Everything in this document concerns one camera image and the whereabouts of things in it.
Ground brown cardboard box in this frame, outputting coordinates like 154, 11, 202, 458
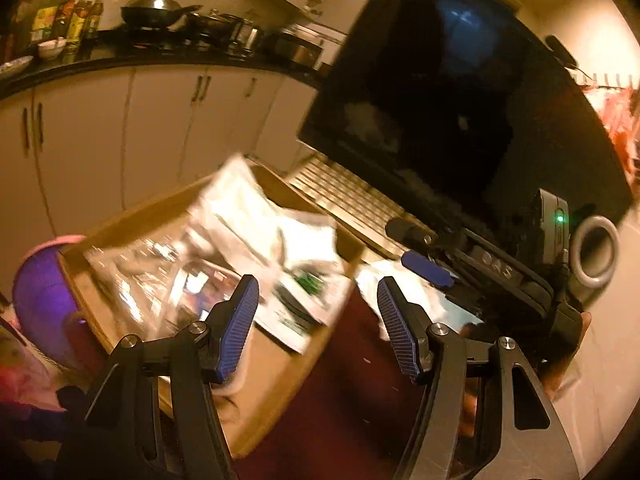
57, 160, 366, 461

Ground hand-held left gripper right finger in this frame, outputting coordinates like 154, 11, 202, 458
376, 276, 581, 480

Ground white keyboard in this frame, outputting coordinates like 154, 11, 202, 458
287, 155, 436, 261

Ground white plate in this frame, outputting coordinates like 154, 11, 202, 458
0, 56, 35, 78

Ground group of condiment bottles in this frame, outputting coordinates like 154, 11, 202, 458
10, 0, 108, 53

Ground steel rectangular pan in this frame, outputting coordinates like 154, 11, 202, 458
265, 30, 326, 68

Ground steel cooking pot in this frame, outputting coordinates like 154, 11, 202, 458
187, 9, 241, 43

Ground steel kettle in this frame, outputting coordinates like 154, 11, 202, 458
230, 19, 265, 56

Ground red hanging items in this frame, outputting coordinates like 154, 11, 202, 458
575, 72, 640, 181

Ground clear plastic bag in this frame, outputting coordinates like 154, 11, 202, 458
85, 225, 241, 331

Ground purple plastic stool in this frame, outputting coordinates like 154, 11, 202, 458
12, 234, 90, 368

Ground black kitchen counter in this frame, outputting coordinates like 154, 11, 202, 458
0, 27, 326, 98

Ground person's right hand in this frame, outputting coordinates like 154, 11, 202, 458
537, 310, 593, 403

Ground small white bowl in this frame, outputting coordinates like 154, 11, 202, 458
37, 37, 68, 61

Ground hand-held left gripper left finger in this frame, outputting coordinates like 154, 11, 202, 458
85, 274, 261, 480

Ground white base cabinets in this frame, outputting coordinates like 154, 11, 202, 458
0, 65, 321, 291

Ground torn green white packet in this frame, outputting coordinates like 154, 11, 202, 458
255, 255, 353, 353

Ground black wok with lid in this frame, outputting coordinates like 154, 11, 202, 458
120, 0, 203, 31

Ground black webcam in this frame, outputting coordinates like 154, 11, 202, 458
544, 35, 581, 68

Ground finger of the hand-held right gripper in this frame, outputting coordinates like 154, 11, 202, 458
400, 250, 458, 288
385, 216, 438, 250

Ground black computer monitor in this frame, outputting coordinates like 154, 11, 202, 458
297, 0, 633, 256

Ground pink cloth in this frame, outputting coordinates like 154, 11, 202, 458
0, 330, 68, 413

